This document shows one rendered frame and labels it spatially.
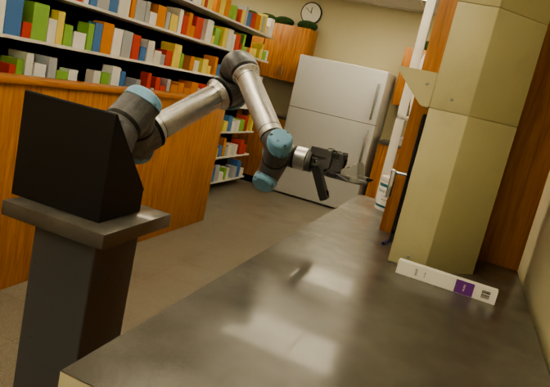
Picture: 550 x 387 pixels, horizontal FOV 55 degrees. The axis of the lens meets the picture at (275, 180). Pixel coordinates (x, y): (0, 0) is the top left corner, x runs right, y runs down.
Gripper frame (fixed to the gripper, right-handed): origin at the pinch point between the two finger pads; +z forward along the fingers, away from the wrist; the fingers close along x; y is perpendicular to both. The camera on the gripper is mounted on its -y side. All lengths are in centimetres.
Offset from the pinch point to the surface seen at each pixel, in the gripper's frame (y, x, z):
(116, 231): -20, -56, -49
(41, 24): 26, 98, -233
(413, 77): 34.1, -5.1, 6.3
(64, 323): -50, -55, -61
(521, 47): 49, 4, 32
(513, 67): 43, 3, 32
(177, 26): 51, 251, -234
